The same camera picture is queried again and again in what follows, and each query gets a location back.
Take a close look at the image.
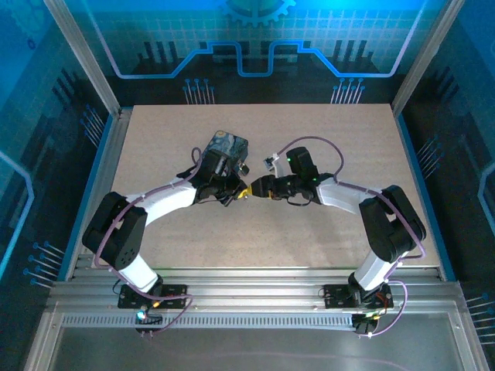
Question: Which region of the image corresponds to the grey metal tray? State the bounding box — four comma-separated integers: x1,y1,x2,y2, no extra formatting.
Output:
22,301,492,371

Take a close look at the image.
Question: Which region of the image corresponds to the starry night painted box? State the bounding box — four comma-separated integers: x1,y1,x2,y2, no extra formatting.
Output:
203,130,251,173

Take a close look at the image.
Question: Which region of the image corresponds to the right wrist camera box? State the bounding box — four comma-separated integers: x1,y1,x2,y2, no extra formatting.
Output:
263,153,288,179

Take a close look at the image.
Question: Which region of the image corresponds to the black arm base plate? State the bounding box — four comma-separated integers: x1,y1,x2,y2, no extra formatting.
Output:
117,284,189,311
322,283,395,311

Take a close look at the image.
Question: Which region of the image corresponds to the aluminium side rail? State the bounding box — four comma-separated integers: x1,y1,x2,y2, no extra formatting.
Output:
63,107,135,282

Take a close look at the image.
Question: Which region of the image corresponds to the aluminium frame post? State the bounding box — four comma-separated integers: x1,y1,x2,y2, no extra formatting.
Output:
390,0,466,115
41,0,124,119

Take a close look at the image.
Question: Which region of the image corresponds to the aluminium mounting rail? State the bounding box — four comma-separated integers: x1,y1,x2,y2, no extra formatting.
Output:
48,267,463,315

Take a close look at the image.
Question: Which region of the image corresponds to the blue table side strip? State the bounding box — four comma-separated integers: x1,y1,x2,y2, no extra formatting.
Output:
57,114,117,281
394,111,457,282

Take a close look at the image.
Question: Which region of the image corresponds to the black connector block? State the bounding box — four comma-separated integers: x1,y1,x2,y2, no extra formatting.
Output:
352,311,379,339
133,303,164,339

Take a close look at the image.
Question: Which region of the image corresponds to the slotted grey cable duct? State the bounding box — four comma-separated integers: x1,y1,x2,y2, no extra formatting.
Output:
60,313,359,331

